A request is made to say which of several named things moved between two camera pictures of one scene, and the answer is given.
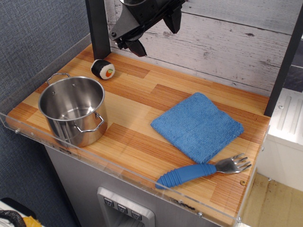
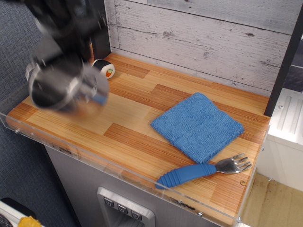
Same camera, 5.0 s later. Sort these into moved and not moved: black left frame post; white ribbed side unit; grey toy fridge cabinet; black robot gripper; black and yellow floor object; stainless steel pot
Moved: black robot gripper; stainless steel pot
Not moved: black and yellow floor object; white ribbed side unit; black left frame post; grey toy fridge cabinet
